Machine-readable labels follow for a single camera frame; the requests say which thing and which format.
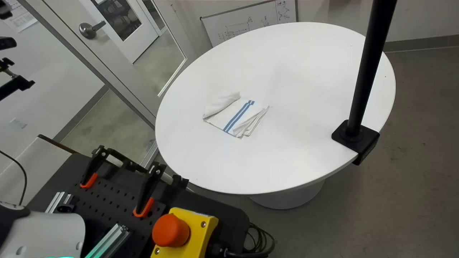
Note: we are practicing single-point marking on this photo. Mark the black orange clamp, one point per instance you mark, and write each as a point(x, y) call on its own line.
point(99, 156)
point(144, 197)

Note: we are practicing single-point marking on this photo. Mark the left black orange clamp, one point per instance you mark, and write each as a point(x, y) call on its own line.
point(99, 156)

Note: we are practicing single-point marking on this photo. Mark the white door with handle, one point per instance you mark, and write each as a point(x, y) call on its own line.
point(124, 24)

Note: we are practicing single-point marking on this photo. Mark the black vertical pole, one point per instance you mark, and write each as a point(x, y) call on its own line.
point(377, 28)

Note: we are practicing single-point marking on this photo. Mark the black pole clamp base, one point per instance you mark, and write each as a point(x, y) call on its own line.
point(361, 142)

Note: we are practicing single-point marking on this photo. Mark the black perforated mounting board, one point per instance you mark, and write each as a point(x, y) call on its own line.
point(113, 196)

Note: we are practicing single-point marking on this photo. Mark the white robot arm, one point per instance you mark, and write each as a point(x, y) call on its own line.
point(30, 233)

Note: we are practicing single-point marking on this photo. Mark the round white table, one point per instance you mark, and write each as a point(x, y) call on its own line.
point(305, 73)

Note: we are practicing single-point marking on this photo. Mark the right black orange clamp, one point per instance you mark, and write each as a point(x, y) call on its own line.
point(144, 197)

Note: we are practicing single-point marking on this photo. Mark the yellow emergency stop box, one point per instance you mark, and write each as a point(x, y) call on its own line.
point(182, 233)

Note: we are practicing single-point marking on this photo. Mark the aluminium extrusion rail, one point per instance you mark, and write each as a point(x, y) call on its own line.
point(109, 242)

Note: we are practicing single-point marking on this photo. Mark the white cloth with blue stripe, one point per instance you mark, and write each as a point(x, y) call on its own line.
point(233, 113)

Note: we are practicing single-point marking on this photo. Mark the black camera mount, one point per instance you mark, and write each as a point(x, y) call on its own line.
point(15, 80)

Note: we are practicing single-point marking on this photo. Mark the leaning whiteboard with drawings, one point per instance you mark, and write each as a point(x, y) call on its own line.
point(226, 24)

